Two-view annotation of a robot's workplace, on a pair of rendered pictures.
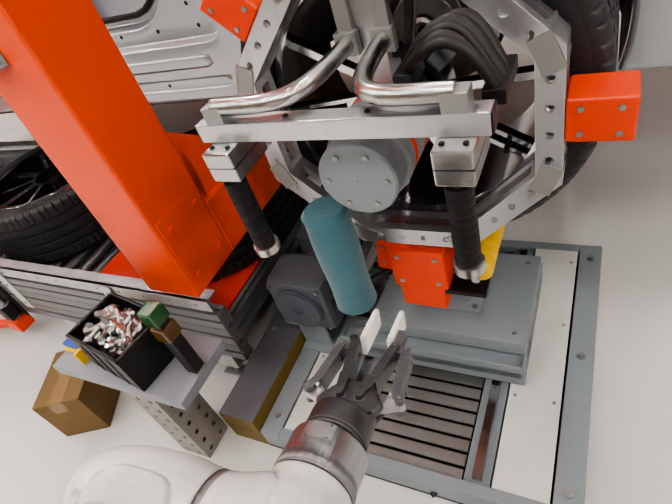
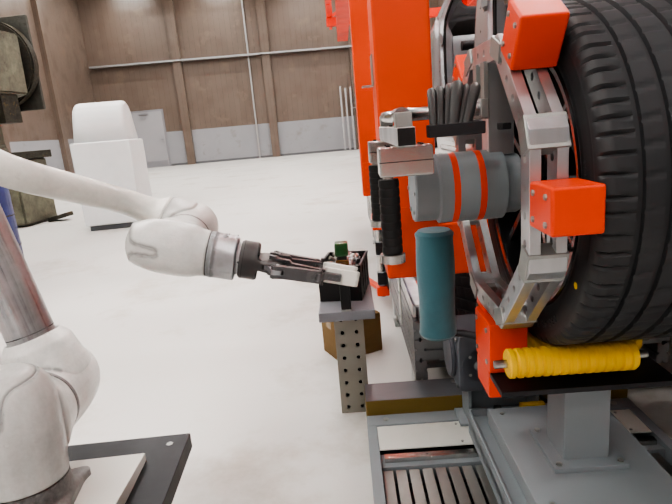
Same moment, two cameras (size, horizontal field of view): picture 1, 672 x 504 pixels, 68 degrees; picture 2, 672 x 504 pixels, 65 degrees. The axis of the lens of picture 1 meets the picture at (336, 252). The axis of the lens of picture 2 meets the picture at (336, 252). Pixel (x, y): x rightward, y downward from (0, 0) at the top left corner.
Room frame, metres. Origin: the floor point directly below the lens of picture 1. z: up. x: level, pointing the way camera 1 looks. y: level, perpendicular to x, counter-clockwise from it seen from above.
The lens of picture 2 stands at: (-0.13, -0.85, 0.99)
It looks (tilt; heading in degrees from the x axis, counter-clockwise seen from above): 13 degrees down; 55
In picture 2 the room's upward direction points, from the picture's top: 5 degrees counter-clockwise
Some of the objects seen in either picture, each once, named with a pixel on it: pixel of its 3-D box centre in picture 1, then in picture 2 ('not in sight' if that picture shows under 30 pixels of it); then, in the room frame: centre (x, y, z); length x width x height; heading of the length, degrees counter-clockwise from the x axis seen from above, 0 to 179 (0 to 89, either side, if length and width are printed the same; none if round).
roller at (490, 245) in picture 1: (489, 230); (569, 359); (0.77, -0.33, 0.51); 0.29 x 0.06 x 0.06; 143
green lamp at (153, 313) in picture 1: (153, 314); (341, 248); (0.75, 0.38, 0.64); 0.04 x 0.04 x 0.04; 53
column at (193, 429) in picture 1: (172, 402); (351, 351); (0.88, 0.56, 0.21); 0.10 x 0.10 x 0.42; 53
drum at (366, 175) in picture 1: (379, 142); (462, 186); (0.70, -0.13, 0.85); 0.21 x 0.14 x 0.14; 143
